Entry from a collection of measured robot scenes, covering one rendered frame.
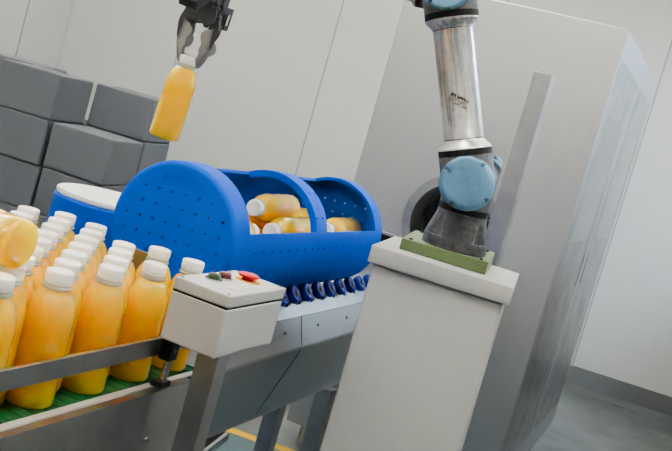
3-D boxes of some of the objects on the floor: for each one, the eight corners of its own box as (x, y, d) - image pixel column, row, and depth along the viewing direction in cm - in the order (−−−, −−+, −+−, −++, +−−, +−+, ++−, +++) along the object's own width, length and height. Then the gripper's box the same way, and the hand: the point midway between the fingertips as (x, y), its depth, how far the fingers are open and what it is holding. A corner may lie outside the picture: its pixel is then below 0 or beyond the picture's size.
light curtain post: (407, 573, 324) (555, 77, 310) (402, 579, 319) (552, 74, 304) (390, 565, 326) (537, 72, 312) (385, 571, 321) (533, 70, 306)
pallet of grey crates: (134, 285, 621) (182, 104, 611) (73, 301, 543) (127, 94, 533) (-28, 231, 646) (15, 56, 636) (-109, 238, 568) (-61, 39, 558)
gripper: (251, -14, 221) (221, 76, 224) (208, -29, 224) (179, 59, 228) (236, -20, 213) (205, 72, 216) (191, -36, 216) (161, 55, 219)
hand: (188, 59), depth 219 cm, fingers closed on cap, 4 cm apart
